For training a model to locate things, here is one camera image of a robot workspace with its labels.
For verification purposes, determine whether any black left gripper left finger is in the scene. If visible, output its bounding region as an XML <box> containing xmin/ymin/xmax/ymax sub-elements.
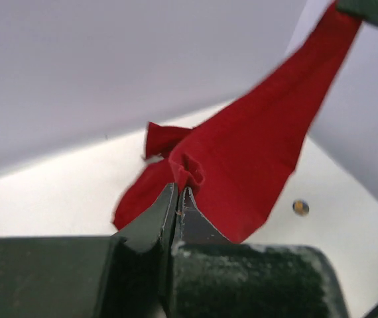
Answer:
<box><xmin>0</xmin><ymin>184</ymin><xmax>178</xmax><ymax>317</ymax></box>

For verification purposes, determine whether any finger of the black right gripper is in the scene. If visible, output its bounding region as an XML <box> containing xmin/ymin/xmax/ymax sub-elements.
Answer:
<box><xmin>337</xmin><ymin>0</ymin><xmax>378</xmax><ymax>27</ymax></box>

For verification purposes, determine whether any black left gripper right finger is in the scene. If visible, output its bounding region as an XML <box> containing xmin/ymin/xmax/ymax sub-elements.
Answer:
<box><xmin>170</xmin><ymin>188</ymin><xmax>348</xmax><ymax>317</ymax></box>

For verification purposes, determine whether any round painted brooch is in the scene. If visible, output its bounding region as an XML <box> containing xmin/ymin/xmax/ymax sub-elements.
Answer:
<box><xmin>292</xmin><ymin>199</ymin><xmax>310</xmax><ymax>216</ymax></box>

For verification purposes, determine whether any red t-shirt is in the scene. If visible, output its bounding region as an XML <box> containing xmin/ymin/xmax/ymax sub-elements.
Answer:
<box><xmin>113</xmin><ymin>4</ymin><xmax>361</xmax><ymax>242</ymax></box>

